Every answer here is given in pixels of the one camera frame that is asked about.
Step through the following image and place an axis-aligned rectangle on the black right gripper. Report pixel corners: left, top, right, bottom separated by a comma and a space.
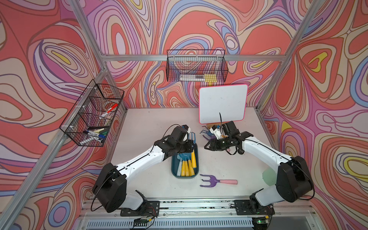
205, 136, 232, 151

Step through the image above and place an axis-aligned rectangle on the light blue rake white handle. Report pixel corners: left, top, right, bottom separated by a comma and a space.
176, 154, 183, 177

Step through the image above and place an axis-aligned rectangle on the teal rake yellow handle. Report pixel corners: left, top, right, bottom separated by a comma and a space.
188, 157, 196, 176
185, 156, 190, 177
181, 156, 186, 177

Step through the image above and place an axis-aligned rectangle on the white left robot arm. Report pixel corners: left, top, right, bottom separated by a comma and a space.
92, 124, 193, 213

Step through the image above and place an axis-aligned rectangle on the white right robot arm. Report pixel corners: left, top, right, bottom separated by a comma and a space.
204, 121, 315, 209

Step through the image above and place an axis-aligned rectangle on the dark teal storage box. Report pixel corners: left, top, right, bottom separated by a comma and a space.
171, 144, 199, 179

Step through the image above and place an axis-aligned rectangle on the wooden easel stand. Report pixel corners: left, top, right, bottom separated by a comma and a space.
206, 123, 221, 129

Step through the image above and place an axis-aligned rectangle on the pink framed whiteboard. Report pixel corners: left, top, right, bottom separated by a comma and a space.
198, 84, 248, 124

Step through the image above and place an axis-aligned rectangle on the light green round lid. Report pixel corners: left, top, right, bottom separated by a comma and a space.
262, 167, 277, 186

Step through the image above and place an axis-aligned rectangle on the yellow eraser in basket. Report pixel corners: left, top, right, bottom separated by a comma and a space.
204, 74, 217, 82

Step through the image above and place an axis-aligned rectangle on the red marker pen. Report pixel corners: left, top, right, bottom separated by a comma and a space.
101, 103, 118, 117

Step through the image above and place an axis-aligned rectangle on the green circuit board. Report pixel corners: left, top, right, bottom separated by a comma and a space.
133, 218, 152, 227

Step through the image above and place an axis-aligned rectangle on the blue marker pen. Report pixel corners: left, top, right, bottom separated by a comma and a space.
83, 130, 106, 139

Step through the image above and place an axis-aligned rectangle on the purple rake pink handle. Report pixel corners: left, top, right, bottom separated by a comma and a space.
200, 174, 238, 188

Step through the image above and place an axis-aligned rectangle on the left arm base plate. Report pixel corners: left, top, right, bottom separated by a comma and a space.
120, 201, 160, 217

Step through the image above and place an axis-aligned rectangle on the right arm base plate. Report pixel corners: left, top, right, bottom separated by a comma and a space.
230, 199, 275, 216

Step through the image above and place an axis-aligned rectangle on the black wire basket back wall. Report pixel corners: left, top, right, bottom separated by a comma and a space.
166, 48, 229, 84

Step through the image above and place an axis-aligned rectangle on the black wire basket wall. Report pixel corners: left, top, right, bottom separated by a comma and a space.
166, 48, 229, 84
59, 80, 125, 147

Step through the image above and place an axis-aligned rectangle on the black wire basket left wall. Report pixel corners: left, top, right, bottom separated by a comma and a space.
59, 80, 125, 147

